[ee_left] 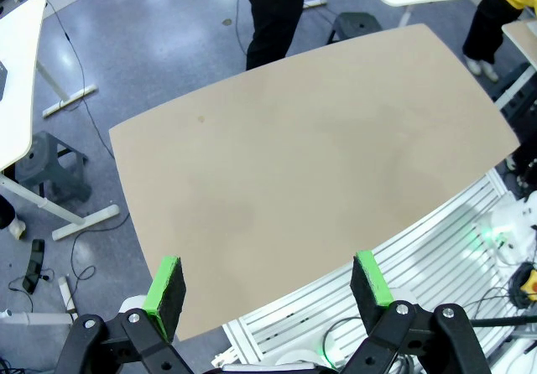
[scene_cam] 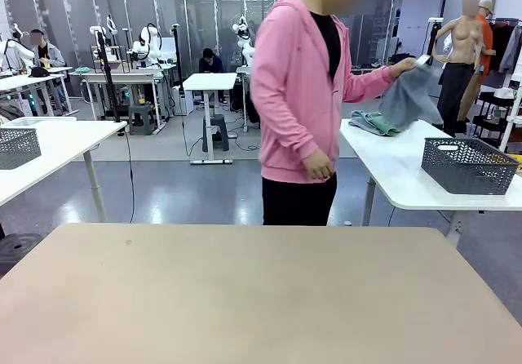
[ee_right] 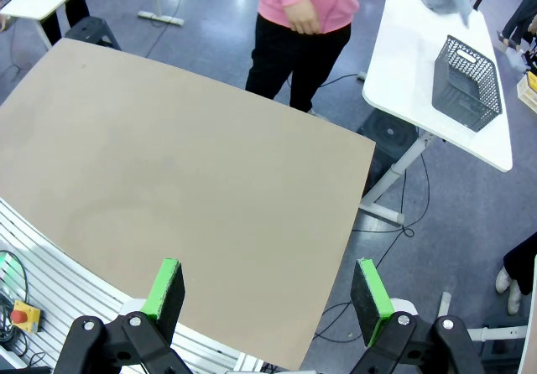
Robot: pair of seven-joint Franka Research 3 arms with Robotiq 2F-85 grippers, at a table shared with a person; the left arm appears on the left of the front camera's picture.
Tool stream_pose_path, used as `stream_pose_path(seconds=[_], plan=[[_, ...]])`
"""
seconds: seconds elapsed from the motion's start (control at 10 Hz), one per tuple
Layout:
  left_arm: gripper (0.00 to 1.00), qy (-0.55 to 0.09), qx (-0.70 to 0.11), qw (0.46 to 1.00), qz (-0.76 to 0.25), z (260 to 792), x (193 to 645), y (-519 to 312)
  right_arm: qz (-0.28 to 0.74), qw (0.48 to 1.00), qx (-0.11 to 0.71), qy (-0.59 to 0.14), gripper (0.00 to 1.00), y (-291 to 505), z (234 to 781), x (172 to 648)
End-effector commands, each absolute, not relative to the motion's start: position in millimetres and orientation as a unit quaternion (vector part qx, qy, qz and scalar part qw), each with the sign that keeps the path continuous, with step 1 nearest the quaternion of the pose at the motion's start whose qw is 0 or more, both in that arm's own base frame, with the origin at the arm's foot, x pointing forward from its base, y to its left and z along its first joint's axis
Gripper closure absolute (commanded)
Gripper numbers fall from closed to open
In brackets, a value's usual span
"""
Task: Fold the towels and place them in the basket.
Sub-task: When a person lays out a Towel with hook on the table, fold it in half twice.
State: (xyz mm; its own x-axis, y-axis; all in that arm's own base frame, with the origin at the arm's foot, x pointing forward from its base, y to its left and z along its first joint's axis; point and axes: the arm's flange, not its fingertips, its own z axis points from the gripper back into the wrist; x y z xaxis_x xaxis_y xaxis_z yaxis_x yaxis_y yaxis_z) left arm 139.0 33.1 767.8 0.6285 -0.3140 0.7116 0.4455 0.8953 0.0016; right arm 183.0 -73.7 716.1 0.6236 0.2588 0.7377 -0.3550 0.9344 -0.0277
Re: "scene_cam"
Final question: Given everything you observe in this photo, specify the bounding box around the black shelf cart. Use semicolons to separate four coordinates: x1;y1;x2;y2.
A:
472;90;522;153

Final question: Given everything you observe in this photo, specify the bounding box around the person's left forearm pink sleeve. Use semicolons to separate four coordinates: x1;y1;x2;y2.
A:
342;64;399;104

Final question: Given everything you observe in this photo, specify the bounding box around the black tripod stand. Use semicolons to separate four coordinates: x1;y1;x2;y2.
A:
93;29;128;137

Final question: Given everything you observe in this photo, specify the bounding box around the person's left hand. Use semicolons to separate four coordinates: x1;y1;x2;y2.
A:
389;56;418;80

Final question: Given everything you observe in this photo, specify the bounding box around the white desk with black cap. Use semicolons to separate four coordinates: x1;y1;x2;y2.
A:
0;66;78;117

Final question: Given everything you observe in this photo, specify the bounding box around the black round floor base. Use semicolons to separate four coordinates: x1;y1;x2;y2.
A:
0;232;44;276

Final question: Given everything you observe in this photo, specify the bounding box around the camera stand with white top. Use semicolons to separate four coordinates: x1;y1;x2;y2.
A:
423;16;445;69

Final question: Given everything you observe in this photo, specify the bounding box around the grey towel with white loop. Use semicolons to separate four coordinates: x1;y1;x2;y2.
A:
378;55;445;133

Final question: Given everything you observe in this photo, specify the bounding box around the pale blue towel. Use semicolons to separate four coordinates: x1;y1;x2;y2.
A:
348;109;388;136

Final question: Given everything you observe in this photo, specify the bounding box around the bare mannequin with dark trousers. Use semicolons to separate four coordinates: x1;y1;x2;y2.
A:
431;0;487;136

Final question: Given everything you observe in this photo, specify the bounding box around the clear plastic storage box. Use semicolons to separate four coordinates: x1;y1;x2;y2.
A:
0;116;77;129

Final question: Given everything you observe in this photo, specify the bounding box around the white table with rounded corners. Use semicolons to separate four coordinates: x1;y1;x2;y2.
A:
338;118;522;246

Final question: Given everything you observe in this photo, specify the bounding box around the white box under desk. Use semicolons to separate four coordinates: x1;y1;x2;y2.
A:
172;85;195;116

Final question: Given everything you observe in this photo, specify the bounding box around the dark grey step stool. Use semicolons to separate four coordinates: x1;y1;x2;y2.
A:
201;113;231;153

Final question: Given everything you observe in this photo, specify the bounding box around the seated person in dark clothes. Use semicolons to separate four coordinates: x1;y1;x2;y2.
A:
198;47;225;75

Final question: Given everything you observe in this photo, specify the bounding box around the grey hanging garment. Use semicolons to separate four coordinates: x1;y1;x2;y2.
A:
499;24;522;75

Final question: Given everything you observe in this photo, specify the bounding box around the long white workbench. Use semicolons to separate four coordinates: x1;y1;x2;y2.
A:
69;64;177;133

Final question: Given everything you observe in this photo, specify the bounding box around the dark grey plastic basket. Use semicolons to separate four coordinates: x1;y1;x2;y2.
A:
420;137;521;196

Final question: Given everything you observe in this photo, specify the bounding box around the light grey plastic basket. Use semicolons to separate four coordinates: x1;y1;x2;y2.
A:
0;127;42;171

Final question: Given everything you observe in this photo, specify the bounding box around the small white standing desk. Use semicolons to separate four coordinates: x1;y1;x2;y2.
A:
182;72;238;166

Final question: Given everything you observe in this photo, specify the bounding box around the black pole stand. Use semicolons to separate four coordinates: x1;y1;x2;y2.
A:
170;23;185;95

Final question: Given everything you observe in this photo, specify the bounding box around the person in pink hoodie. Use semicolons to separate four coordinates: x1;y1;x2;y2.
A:
249;0;356;226

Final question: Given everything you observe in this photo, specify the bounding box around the seated person in grey jacket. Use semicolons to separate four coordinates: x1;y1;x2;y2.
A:
29;29;67;71

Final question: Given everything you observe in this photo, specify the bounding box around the mannequin with orange shirt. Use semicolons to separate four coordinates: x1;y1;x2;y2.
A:
475;0;498;78

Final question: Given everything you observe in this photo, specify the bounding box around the person's right hand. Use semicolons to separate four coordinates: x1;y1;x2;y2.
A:
304;149;334;180

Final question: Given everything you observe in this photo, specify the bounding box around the white table with grey leg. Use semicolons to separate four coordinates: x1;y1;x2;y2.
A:
0;119;128;223

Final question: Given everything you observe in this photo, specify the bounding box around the dark hanging garment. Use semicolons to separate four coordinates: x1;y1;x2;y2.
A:
489;24;515;73

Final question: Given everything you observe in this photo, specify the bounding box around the person's right forearm pink sleeve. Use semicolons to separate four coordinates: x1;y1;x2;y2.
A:
250;94;323;165

